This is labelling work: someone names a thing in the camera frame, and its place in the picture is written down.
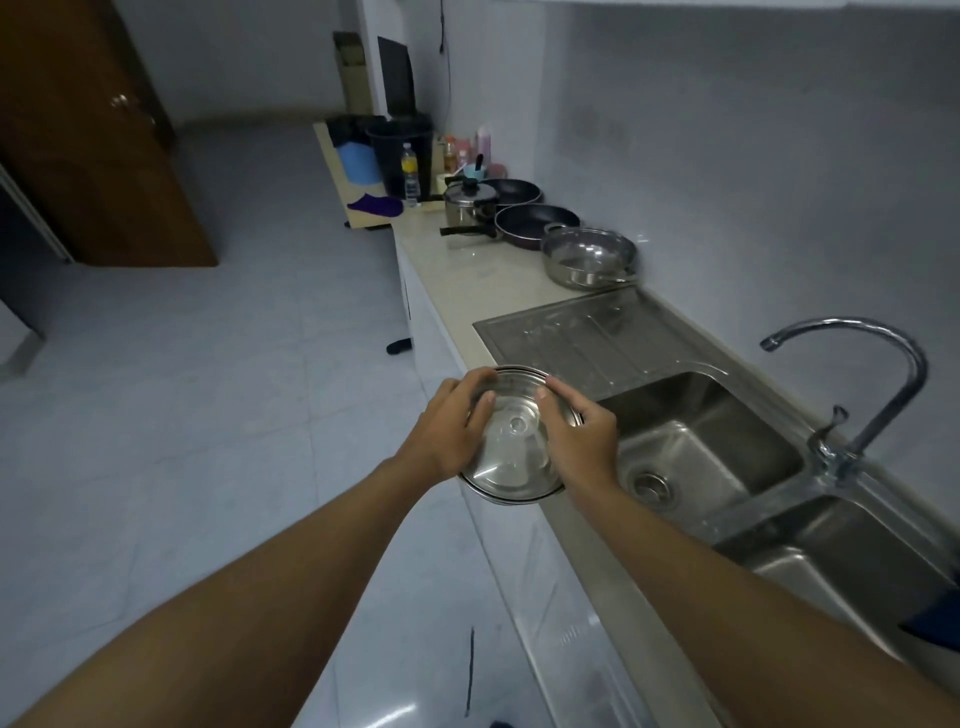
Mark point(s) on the person's right hand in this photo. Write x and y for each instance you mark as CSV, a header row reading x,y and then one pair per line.
x,y
585,442

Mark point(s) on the teal cup with utensil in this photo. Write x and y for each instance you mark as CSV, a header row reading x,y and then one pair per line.
x,y
474,169

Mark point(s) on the stainless steel bowl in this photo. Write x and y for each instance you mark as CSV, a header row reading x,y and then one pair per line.
x,y
589,256

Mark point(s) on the person's right thumb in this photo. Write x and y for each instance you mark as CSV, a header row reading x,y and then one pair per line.
x,y
561,391

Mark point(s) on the person's left thumb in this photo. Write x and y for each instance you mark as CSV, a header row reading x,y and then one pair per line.
x,y
480,414

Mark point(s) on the chrome sink faucet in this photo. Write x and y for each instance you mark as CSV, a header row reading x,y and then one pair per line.
x,y
862,405

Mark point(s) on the cardboard box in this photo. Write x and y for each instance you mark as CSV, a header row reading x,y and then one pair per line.
x,y
346,71

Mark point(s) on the black frying pan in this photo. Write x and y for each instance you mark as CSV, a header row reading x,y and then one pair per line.
x,y
510,193
534,225

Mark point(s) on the brown wooden door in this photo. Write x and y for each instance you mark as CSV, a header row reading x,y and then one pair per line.
x,y
97,135

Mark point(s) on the person's right forearm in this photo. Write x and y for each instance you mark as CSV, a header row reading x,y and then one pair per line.
x,y
750,622

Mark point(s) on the glass pot lid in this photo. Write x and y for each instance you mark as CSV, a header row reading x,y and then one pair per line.
x,y
517,442

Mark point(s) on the black flat panel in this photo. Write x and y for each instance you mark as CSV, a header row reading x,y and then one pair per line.
x,y
395,75

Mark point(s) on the white base cabinet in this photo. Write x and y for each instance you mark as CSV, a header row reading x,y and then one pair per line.
x,y
525,540

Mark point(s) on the blue plastic bucket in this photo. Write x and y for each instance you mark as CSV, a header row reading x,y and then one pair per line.
x,y
358,161

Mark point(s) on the black trash bin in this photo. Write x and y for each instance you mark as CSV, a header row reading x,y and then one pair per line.
x,y
399,154

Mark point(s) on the purple cloth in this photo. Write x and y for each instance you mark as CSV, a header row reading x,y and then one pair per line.
x,y
375,203

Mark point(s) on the clear water bottle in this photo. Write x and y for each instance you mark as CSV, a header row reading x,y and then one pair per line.
x,y
409,174

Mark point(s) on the person's left hand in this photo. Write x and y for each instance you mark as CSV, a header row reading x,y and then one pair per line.
x,y
442,439

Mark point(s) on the orange bottle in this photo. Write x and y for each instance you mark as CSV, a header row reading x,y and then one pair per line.
x,y
449,156

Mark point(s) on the stainless steel double sink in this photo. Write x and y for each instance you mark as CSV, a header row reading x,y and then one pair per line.
x,y
712,450

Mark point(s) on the person's left forearm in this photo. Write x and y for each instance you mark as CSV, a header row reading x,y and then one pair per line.
x,y
225,607

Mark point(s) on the steel saucepan with lid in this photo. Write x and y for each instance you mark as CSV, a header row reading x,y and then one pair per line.
x,y
469,206

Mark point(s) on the pink bottle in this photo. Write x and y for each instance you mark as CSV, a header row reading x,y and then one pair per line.
x,y
484,146

